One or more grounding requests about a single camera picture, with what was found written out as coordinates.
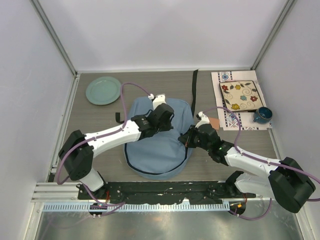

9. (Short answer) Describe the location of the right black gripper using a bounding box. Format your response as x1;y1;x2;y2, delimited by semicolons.
178;125;211;152

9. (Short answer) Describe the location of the light blue backpack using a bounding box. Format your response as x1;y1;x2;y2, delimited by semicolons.
114;69;200;180

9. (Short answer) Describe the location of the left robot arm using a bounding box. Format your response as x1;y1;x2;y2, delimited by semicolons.
58;103;174;200

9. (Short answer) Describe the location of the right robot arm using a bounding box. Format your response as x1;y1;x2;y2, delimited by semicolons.
178;123;316;213

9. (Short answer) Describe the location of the patterned white placemat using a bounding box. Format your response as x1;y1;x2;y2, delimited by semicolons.
211;70;272;131

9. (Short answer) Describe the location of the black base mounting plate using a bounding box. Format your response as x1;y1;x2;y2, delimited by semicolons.
93;181;256;205

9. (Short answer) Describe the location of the teal round plate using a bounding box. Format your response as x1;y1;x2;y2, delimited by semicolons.
85;76;121;106

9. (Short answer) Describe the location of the floral square plate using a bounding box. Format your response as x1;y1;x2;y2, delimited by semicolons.
219;80;264;112

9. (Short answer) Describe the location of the dark blue mug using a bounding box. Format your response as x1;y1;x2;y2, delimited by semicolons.
253;106;273;124

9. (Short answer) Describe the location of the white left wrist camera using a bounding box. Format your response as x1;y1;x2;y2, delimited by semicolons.
147;93;166;110

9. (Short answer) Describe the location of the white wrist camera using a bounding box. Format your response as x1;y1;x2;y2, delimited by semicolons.
147;93;166;110
195;111;210;129

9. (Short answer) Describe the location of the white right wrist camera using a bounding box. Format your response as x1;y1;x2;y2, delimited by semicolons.
195;111;210;129

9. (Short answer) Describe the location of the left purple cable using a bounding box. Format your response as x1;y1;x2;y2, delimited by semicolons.
56;82;155;216

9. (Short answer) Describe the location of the slotted cable duct rail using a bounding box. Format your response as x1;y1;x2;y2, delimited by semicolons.
42;201;230;212

